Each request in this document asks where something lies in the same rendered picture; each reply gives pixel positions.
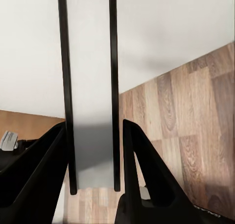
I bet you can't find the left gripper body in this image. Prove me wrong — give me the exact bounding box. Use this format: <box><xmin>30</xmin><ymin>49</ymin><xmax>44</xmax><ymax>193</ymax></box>
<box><xmin>0</xmin><ymin>139</ymin><xmax>26</xmax><ymax>172</ymax></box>

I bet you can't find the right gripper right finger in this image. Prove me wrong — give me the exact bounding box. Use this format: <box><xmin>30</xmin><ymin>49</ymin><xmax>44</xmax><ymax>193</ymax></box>
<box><xmin>122</xmin><ymin>119</ymin><xmax>205</xmax><ymax>224</ymax></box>

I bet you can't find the hardback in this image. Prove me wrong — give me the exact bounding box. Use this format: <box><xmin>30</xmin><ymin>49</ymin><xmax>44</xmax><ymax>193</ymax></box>
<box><xmin>58</xmin><ymin>0</ymin><xmax>120</xmax><ymax>196</ymax></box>

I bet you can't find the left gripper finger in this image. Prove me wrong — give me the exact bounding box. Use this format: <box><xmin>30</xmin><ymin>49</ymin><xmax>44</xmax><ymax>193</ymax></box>
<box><xmin>23</xmin><ymin>139</ymin><xmax>38</xmax><ymax>148</ymax></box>

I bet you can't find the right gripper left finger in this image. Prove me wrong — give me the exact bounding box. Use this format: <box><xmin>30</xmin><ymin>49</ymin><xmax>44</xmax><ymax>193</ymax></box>
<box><xmin>0</xmin><ymin>121</ymin><xmax>68</xmax><ymax>224</ymax></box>

